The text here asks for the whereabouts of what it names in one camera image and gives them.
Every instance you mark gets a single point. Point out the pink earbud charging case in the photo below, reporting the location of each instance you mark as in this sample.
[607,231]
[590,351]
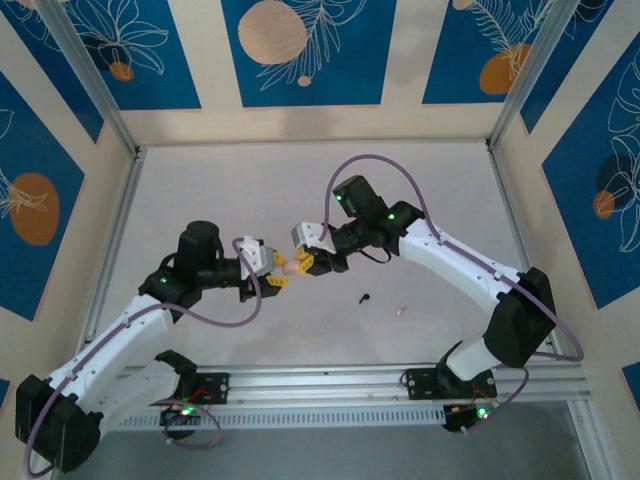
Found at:
[290,268]

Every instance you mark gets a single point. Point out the small black screw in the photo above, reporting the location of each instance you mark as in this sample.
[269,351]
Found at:
[363,298]

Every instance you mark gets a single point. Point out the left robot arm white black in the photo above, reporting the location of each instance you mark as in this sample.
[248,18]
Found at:
[115,345]

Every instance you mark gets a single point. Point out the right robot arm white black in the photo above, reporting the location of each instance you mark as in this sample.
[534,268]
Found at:
[465,260]

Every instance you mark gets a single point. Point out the controller board green light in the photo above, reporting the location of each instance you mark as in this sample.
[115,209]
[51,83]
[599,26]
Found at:
[182,415]
[470,417]

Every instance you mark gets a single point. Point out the aluminium table side rail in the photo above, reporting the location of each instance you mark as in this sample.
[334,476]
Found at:
[515,220]
[117,240]

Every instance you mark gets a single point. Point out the long aluminium base rail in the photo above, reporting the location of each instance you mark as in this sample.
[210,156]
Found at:
[320,382]

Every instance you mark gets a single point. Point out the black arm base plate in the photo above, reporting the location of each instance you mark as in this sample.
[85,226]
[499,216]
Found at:
[215,387]
[420,384]

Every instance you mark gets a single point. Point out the blue floral wall panel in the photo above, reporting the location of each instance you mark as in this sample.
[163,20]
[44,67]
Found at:
[350,75]
[165,50]
[20,275]
[600,240]
[450,50]

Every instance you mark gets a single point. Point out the short aluminium frame post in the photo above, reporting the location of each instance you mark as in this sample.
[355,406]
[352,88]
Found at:
[585,440]

